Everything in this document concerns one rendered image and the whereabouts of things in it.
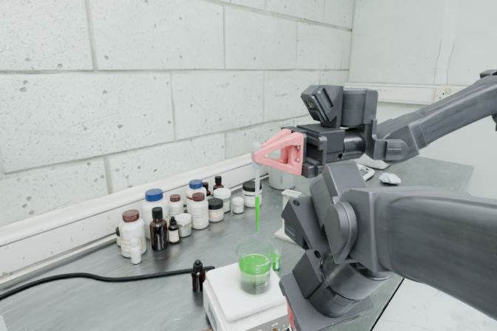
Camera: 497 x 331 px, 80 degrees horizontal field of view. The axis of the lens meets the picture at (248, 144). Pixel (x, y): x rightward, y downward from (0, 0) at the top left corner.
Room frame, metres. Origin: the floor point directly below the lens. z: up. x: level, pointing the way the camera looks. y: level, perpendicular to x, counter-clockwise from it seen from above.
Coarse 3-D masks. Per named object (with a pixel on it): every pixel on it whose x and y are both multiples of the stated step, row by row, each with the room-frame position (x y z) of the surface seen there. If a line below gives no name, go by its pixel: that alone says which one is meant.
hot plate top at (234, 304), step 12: (216, 276) 0.47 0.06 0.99; (228, 276) 0.47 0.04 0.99; (276, 276) 0.47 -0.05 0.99; (216, 288) 0.44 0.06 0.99; (228, 288) 0.44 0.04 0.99; (276, 288) 0.44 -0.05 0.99; (228, 300) 0.41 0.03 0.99; (240, 300) 0.41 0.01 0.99; (252, 300) 0.41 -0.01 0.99; (264, 300) 0.41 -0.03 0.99; (276, 300) 0.41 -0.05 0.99; (228, 312) 0.38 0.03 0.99; (240, 312) 0.38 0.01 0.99; (252, 312) 0.39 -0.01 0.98
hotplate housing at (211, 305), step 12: (204, 288) 0.47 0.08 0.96; (204, 300) 0.47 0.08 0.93; (216, 300) 0.43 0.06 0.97; (216, 312) 0.41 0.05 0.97; (264, 312) 0.40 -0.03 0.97; (276, 312) 0.40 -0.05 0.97; (216, 324) 0.40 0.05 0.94; (228, 324) 0.38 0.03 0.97; (240, 324) 0.38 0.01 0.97; (252, 324) 0.38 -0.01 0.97
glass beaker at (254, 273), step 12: (240, 240) 0.46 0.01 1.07; (252, 240) 0.47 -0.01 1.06; (264, 240) 0.47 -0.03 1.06; (240, 252) 0.46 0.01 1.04; (252, 252) 0.47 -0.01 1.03; (264, 252) 0.47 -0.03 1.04; (240, 264) 0.42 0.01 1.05; (252, 264) 0.41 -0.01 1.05; (264, 264) 0.42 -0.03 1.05; (240, 276) 0.42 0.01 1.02; (252, 276) 0.41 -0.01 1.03; (264, 276) 0.42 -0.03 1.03; (240, 288) 0.43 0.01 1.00; (252, 288) 0.41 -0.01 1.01; (264, 288) 0.42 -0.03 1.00
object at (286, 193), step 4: (284, 192) 0.76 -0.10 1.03; (288, 192) 0.77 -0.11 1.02; (292, 192) 0.76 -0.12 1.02; (296, 192) 0.76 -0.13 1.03; (300, 192) 0.76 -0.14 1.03; (284, 196) 0.77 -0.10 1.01; (292, 196) 0.74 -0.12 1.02; (296, 196) 0.74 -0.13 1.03; (284, 200) 0.77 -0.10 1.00; (284, 204) 0.77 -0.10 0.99; (280, 228) 0.77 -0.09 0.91; (276, 232) 0.75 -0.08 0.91; (280, 232) 0.75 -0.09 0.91; (276, 236) 0.74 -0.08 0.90; (280, 236) 0.73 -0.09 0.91; (284, 236) 0.73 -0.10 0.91; (288, 240) 0.72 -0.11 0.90; (292, 240) 0.71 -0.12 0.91
